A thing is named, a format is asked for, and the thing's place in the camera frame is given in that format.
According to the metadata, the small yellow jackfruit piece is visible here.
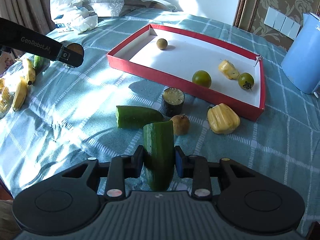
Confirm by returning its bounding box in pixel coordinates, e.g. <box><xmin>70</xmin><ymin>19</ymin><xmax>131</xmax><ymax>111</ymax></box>
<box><xmin>218</xmin><ymin>60</ymin><xmax>240</xmax><ymax>80</ymax></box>

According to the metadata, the large green tomato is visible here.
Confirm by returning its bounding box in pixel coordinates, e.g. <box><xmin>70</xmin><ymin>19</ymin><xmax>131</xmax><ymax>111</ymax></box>
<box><xmin>192</xmin><ymin>70</ymin><xmax>212</xmax><ymax>88</ymax></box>

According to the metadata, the whole small cucumber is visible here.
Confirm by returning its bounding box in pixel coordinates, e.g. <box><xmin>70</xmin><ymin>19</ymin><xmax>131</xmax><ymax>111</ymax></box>
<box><xmin>34</xmin><ymin>55</ymin><xmax>47</xmax><ymax>72</ymax></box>

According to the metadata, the red cardboard tray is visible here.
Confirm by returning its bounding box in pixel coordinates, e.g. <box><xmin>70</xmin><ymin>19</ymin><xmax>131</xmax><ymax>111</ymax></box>
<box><xmin>107</xmin><ymin>23</ymin><xmax>265</xmax><ymax>122</ymax></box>

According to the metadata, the cucumber half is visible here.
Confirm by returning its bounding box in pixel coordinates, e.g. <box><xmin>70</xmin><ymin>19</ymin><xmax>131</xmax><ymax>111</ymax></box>
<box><xmin>116</xmin><ymin>105</ymin><xmax>165</xmax><ymax>130</ymax></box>
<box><xmin>143</xmin><ymin>120</ymin><xmax>175</xmax><ymax>192</ymax></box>

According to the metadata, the large yellow jackfruit piece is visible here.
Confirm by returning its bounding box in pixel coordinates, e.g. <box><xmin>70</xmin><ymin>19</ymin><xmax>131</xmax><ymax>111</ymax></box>
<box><xmin>207</xmin><ymin>103</ymin><xmax>241</xmax><ymax>134</ymax></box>

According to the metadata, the beige curtain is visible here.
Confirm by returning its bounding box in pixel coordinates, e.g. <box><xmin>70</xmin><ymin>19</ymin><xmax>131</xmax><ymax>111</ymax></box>
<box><xmin>0</xmin><ymin>0</ymin><xmax>58</xmax><ymax>39</ymax></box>

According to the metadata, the whole brown kiwi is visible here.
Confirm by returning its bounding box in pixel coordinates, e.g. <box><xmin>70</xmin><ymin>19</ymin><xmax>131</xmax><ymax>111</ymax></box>
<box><xmin>170</xmin><ymin>114</ymin><xmax>190</xmax><ymax>135</ymax></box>

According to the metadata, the white wall switch panel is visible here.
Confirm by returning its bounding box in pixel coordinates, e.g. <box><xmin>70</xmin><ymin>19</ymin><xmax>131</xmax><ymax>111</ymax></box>
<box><xmin>264</xmin><ymin>7</ymin><xmax>302</xmax><ymax>40</ymax></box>

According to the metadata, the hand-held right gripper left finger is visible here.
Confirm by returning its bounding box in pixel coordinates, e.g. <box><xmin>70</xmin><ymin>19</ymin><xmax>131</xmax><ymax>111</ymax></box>
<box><xmin>61</xmin><ymin>147</ymin><xmax>145</xmax><ymax>200</ymax></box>

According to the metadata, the white plastic bag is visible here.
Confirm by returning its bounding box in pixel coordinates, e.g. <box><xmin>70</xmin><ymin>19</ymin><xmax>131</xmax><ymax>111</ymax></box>
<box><xmin>50</xmin><ymin>0</ymin><xmax>98</xmax><ymax>34</ymax></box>

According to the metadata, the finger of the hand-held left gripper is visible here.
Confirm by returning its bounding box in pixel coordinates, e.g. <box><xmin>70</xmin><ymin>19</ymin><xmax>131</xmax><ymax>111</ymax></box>
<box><xmin>59</xmin><ymin>45</ymin><xmax>84</xmax><ymax>68</ymax></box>

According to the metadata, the green checked tablecloth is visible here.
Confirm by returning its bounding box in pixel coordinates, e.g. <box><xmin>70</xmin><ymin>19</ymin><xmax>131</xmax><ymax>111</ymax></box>
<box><xmin>0</xmin><ymin>7</ymin><xmax>320</xmax><ymax>235</ymax></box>

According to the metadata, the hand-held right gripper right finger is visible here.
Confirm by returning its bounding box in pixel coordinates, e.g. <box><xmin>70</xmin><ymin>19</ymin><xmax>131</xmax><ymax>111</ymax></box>
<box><xmin>174</xmin><ymin>145</ymin><xmax>258</xmax><ymax>200</ymax></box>

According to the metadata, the clear bag of bananas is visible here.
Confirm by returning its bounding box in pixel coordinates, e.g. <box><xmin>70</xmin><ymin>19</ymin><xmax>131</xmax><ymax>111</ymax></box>
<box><xmin>0</xmin><ymin>77</ymin><xmax>14</xmax><ymax>119</ymax></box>

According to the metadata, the yellow banana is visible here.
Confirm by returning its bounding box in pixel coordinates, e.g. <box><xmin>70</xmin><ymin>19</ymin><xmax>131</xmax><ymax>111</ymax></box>
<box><xmin>15</xmin><ymin>58</ymin><xmax>36</xmax><ymax>85</ymax></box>
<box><xmin>12</xmin><ymin>76</ymin><xmax>27</xmax><ymax>112</ymax></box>

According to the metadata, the blue electric kettle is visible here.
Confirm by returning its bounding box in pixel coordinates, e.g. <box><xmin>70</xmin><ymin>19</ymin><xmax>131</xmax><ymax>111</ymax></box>
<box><xmin>280</xmin><ymin>12</ymin><xmax>320</xmax><ymax>95</ymax></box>

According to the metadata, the small green tomato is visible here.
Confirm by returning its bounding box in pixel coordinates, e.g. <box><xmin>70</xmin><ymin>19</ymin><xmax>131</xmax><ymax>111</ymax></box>
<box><xmin>238</xmin><ymin>72</ymin><xmax>255</xmax><ymax>90</ymax></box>

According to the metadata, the grey patterned gift bag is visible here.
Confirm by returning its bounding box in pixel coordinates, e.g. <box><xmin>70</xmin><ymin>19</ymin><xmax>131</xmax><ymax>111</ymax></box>
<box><xmin>82</xmin><ymin>0</ymin><xmax>178</xmax><ymax>18</ymax></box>

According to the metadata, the tissue pack with blue label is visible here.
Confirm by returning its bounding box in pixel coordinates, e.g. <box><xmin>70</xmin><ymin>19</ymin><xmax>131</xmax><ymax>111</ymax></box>
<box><xmin>55</xmin><ymin>17</ymin><xmax>75</xmax><ymax>33</ymax></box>

